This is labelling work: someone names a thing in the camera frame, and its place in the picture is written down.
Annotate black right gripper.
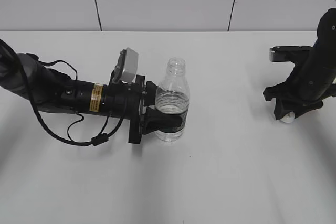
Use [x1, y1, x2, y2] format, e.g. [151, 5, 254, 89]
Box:
[263, 83, 323, 121]

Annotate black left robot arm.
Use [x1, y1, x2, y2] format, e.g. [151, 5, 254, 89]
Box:
[1, 42, 186, 144]

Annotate clear green-label water bottle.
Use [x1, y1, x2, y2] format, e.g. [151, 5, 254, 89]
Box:
[155, 57, 190, 143]

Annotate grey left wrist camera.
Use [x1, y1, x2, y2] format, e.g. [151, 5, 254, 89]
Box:
[112, 47, 139, 84]

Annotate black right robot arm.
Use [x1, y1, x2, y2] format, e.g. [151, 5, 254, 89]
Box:
[263, 8, 335, 121]

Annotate white green-logo bottle cap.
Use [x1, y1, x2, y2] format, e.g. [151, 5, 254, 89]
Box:
[280, 111, 295, 124]

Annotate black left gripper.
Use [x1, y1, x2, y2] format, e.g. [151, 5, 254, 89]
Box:
[101, 75, 185, 144]

